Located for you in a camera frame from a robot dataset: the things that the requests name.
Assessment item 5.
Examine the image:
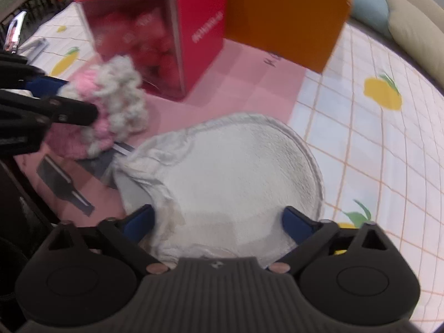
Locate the beige cushion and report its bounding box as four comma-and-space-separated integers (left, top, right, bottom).
386, 0, 443, 87

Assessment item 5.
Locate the fruit print checked tablecloth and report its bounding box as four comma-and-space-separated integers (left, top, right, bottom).
20, 3, 444, 332

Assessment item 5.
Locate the pink paper mat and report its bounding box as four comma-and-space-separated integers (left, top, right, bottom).
15, 40, 306, 226

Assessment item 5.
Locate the beige round cloth pouch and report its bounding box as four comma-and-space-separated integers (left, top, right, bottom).
112, 113, 324, 266

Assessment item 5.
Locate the orange cardboard box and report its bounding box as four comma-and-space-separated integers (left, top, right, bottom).
224, 0, 352, 73

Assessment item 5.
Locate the light blue cushion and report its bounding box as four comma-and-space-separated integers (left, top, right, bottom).
351, 0, 392, 39

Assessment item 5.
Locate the red box with clear front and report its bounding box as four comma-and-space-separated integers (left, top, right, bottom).
77, 0, 226, 101

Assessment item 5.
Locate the pink white crochet toy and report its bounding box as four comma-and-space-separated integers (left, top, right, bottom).
45, 56, 148, 160

